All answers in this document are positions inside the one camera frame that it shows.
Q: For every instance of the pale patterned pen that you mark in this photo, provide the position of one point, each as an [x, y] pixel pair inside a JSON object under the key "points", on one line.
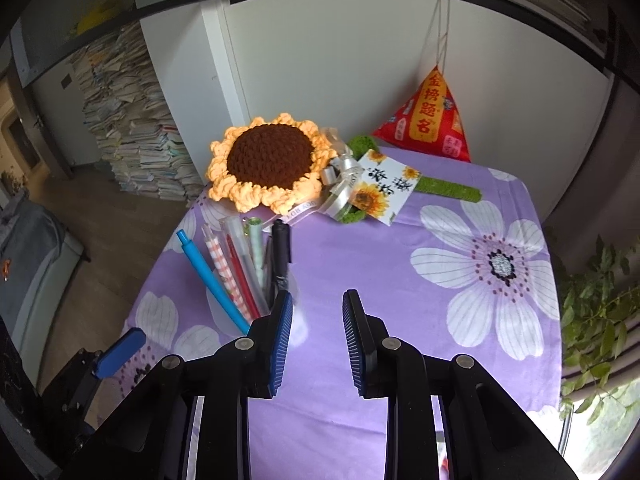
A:
{"points": [[257, 255]]}

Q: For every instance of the clear plastic pen cup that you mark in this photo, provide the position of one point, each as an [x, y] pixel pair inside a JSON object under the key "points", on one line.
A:
{"points": [[216, 310]]}

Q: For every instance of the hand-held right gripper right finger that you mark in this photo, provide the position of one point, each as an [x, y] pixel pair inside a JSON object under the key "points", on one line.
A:
{"points": [[352, 345]]}

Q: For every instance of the purple floral tablecloth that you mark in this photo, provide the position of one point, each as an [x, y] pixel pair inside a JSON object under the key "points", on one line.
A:
{"points": [[350, 250]]}

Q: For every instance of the blue pen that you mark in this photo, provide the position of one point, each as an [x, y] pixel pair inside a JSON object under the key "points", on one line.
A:
{"points": [[210, 280]]}

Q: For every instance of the red triangular pouch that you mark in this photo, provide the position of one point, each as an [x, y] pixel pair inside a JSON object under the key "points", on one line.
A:
{"points": [[425, 115]]}

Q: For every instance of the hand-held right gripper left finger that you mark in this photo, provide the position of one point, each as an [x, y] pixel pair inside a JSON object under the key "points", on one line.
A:
{"points": [[282, 340]]}

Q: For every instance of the wooden door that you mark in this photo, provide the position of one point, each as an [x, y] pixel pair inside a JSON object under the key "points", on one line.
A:
{"points": [[20, 145]]}

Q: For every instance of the red and white pen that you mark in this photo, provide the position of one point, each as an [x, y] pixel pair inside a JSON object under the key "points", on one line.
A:
{"points": [[242, 275]]}

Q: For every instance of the yellow bag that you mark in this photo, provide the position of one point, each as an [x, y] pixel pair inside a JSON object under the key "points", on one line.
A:
{"points": [[100, 15]]}

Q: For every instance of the tall stack of papers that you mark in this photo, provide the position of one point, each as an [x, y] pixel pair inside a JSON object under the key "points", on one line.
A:
{"points": [[135, 130]]}

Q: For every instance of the white sunflower print card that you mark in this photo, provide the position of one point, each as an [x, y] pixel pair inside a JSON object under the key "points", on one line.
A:
{"points": [[395, 180]]}

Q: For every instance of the stack of worn books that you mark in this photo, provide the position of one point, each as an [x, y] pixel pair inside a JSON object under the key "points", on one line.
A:
{"points": [[545, 0]]}

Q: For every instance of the crochet sunflower with green stem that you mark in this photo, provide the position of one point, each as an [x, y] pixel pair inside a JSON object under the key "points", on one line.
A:
{"points": [[270, 152]]}

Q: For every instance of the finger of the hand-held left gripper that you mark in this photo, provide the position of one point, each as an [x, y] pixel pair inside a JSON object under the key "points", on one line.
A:
{"points": [[120, 352]]}

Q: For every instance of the grey wall switch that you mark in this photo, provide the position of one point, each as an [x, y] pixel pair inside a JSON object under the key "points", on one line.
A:
{"points": [[66, 82]]}

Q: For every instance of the orange checkered pen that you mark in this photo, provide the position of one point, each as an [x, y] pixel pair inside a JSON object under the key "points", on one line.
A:
{"points": [[220, 265]]}

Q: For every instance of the glass sliding door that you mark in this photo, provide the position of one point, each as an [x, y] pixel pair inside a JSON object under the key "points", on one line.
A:
{"points": [[65, 45]]}

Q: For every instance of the black marker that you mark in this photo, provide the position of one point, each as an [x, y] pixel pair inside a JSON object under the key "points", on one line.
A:
{"points": [[281, 245]]}

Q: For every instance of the grey bed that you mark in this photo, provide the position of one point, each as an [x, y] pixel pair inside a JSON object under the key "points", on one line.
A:
{"points": [[35, 260]]}

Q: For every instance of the white ribbon bow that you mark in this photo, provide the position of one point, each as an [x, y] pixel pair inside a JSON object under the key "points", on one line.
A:
{"points": [[345, 165]]}

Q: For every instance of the green leafy plant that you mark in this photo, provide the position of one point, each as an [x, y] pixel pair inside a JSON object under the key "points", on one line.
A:
{"points": [[595, 305]]}

